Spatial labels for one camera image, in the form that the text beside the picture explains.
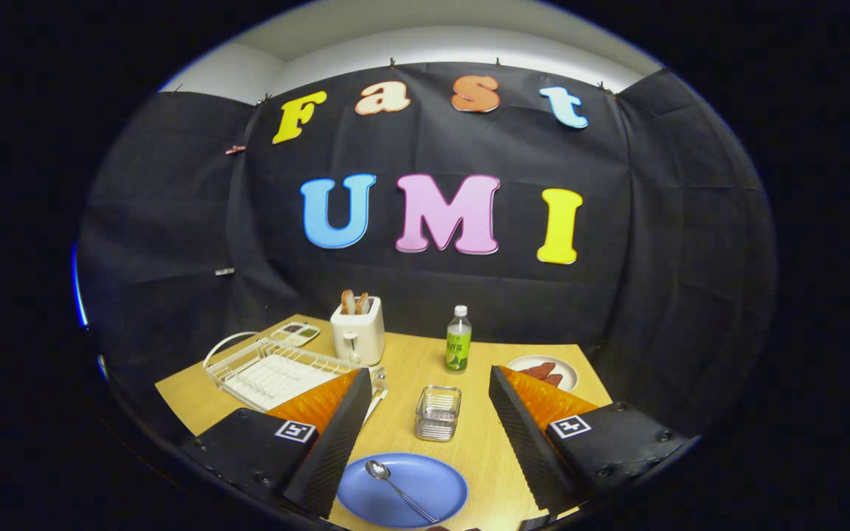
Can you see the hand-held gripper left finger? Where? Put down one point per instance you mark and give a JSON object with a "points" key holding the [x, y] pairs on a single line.
{"points": [[333, 450]]}

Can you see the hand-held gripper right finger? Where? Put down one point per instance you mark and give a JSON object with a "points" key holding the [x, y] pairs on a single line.
{"points": [[524, 442]]}

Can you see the metal spoon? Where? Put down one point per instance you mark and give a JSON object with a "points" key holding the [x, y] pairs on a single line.
{"points": [[377, 469]]}

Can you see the blue plate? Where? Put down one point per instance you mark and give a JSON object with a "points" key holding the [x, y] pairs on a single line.
{"points": [[432, 479]]}

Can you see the white plate with meat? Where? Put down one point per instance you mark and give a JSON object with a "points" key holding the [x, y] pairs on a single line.
{"points": [[569, 376]]}

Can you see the red meat slice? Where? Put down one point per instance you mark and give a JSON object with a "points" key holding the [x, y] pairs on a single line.
{"points": [[537, 370], [553, 380]]}

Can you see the green label drink bottle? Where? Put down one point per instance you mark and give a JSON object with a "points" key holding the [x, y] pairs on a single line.
{"points": [[458, 346]]}

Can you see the white toaster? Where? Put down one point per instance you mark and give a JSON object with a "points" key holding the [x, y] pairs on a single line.
{"points": [[362, 335]]}

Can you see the white divided condiment tray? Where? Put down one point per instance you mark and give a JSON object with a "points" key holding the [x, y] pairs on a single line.
{"points": [[294, 335]]}

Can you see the toast slice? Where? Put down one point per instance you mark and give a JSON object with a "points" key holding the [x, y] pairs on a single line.
{"points": [[348, 302], [362, 304]]}

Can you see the black backdrop cloth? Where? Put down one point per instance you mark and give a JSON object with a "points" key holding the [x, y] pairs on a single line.
{"points": [[432, 147]]}

